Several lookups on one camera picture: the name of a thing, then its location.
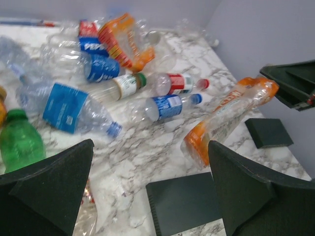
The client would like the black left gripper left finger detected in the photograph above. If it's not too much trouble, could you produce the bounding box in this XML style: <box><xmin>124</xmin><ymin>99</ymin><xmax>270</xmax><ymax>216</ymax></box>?
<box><xmin>0</xmin><ymin>139</ymin><xmax>94</xmax><ymax>236</ymax></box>

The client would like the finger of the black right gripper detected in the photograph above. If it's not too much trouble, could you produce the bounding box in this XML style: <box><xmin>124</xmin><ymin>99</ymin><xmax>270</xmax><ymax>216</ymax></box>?
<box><xmin>260</xmin><ymin>60</ymin><xmax>315</xmax><ymax>111</ymax></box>

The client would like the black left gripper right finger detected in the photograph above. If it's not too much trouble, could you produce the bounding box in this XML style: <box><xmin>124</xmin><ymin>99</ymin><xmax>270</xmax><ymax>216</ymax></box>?
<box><xmin>208</xmin><ymin>141</ymin><xmax>315</xmax><ymax>236</ymax></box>

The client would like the crushed orange label bottle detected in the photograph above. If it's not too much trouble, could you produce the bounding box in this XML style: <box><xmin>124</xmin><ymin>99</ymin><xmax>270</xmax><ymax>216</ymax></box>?
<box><xmin>180</xmin><ymin>77</ymin><xmax>279</xmax><ymax>169</ymax></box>

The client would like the red label clear bottle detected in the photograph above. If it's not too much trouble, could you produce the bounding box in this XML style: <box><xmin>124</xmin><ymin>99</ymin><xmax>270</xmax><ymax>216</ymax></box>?
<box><xmin>151</xmin><ymin>73</ymin><xmax>210</xmax><ymax>96</ymax></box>

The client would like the blue label clear bottle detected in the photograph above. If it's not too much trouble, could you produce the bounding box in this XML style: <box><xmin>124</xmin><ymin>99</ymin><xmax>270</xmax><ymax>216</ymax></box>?
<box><xmin>125</xmin><ymin>93</ymin><xmax>202</xmax><ymax>122</ymax></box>

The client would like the green plastic bottle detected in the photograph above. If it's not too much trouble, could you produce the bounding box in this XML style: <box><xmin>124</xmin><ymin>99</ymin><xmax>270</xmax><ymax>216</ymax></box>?
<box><xmin>0</xmin><ymin>109</ymin><xmax>46</xmax><ymax>173</ymax></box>

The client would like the black box right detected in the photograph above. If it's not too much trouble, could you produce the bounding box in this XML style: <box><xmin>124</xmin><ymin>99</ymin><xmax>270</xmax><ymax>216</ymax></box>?
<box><xmin>245</xmin><ymin>118</ymin><xmax>293</xmax><ymax>149</ymax></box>

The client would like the black rectangular box centre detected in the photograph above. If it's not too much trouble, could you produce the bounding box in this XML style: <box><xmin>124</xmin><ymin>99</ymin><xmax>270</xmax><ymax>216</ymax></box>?
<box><xmin>146</xmin><ymin>172</ymin><xmax>221</xmax><ymax>236</ymax></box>

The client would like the small orange juice bottle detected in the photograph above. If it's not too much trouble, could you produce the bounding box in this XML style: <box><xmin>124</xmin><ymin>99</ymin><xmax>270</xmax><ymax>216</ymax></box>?
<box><xmin>0</xmin><ymin>86</ymin><xmax>7</xmax><ymax>127</ymax></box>

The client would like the light blue label water bottle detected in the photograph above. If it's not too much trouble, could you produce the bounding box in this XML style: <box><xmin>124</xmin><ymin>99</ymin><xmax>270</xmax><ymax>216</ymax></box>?
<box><xmin>16</xmin><ymin>82</ymin><xmax>122</xmax><ymax>139</ymax></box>

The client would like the clear crushed bottle far corner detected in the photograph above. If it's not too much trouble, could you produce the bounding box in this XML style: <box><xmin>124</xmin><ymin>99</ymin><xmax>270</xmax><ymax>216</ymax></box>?
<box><xmin>176</xmin><ymin>18</ymin><xmax>217</xmax><ymax>46</ymax></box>

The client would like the white label coffee bottle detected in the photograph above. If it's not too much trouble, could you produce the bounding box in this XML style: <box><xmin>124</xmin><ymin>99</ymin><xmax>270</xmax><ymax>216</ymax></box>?
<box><xmin>87</xmin><ymin>73</ymin><xmax>147</xmax><ymax>103</ymax></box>

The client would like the blue label bottle middle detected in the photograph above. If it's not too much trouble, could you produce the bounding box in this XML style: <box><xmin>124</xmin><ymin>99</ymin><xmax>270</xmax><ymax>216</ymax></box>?
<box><xmin>80</xmin><ymin>54</ymin><xmax>126</xmax><ymax>83</ymax></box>

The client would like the clear crushed water bottle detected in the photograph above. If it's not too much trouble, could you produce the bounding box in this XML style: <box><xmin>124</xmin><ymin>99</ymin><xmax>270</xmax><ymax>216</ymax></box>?
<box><xmin>0</xmin><ymin>36</ymin><xmax>31</xmax><ymax>80</ymax></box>

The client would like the pepsi bottle upper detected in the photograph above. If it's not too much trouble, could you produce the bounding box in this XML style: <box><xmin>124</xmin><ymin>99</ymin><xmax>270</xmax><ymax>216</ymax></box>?
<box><xmin>40</xmin><ymin>33</ymin><xmax>109</xmax><ymax>59</ymax></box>

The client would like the red label bottle at back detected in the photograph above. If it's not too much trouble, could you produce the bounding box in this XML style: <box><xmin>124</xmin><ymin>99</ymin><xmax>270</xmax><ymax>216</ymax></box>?
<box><xmin>78</xmin><ymin>20</ymin><xmax>98</xmax><ymax>37</ymax></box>

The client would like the red blue pen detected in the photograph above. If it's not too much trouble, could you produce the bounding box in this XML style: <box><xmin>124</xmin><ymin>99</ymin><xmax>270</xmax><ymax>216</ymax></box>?
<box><xmin>0</xmin><ymin>17</ymin><xmax>61</xmax><ymax>27</ymax></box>

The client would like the big orange bottle at back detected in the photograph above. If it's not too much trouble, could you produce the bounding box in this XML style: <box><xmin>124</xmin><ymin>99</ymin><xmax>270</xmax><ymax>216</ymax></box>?
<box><xmin>97</xmin><ymin>13</ymin><xmax>155</xmax><ymax>72</ymax></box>

